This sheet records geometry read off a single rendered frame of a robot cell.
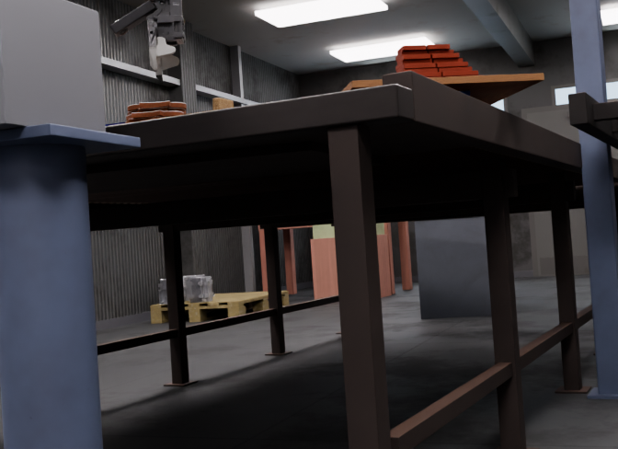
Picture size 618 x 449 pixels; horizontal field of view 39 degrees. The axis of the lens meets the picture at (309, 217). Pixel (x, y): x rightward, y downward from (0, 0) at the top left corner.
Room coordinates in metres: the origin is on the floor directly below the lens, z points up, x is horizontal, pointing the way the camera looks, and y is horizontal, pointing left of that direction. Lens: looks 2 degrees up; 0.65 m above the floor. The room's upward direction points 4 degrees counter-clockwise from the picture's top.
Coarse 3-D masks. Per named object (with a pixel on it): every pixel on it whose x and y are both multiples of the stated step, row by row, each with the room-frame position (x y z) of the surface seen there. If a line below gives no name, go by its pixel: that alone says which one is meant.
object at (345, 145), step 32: (352, 128) 1.55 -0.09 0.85; (352, 160) 1.55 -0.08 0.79; (352, 192) 1.55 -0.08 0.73; (352, 224) 1.55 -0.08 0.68; (352, 256) 1.56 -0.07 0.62; (352, 288) 1.56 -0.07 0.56; (352, 320) 1.56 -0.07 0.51; (352, 352) 1.56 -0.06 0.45; (352, 384) 1.56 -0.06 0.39; (384, 384) 1.59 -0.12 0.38; (352, 416) 1.57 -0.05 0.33; (384, 416) 1.58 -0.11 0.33; (352, 448) 1.57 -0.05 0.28; (384, 448) 1.57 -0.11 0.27
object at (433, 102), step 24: (408, 72) 1.58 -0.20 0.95; (432, 96) 1.67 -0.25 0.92; (456, 96) 1.82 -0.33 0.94; (432, 120) 1.66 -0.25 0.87; (456, 120) 1.81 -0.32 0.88; (480, 120) 1.98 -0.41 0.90; (504, 120) 2.19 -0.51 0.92; (480, 144) 2.08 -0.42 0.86; (504, 144) 2.17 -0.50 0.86; (528, 144) 2.43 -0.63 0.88; (552, 144) 2.75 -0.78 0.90; (576, 144) 3.17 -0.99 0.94; (576, 168) 3.25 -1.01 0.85
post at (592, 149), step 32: (576, 0) 3.25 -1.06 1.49; (576, 32) 3.25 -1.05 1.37; (576, 64) 3.26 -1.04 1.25; (608, 160) 3.22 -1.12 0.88; (608, 192) 3.22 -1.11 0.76; (608, 224) 3.22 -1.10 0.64; (608, 256) 3.23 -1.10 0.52; (608, 288) 3.23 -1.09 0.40; (608, 320) 3.24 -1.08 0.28; (608, 352) 3.24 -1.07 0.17; (608, 384) 3.24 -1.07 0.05
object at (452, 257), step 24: (480, 216) 6.56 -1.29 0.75; (432, 240) 6.62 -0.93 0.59; (456, 240) 6.59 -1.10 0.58; (480, 240) 6.56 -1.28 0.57; (432, 264) 6.62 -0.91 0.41; (456, 264) 6.59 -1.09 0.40; (480, 264) 6.57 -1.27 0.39; (432, 288) 6.62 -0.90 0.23; (456, 288) 6.60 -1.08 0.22; (480, 288) 6.57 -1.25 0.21; (432, 312) 6.63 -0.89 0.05; (456, 312) 6.60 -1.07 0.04; (480, 312) 6.57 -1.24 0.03
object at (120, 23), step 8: (136, 8) 2.01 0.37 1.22; (144, 8) 2.01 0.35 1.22; (152, 8) 2.01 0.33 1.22; (128, 16) 2.01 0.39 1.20; (136, 16) 2.01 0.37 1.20; (144, 16) 2.02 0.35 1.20; (112, 24) 2.01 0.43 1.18; (120, 24) 2.01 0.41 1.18; (128, 24) 2.01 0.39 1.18; (136, 24) 2.04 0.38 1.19; (120, 32) 2.02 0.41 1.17
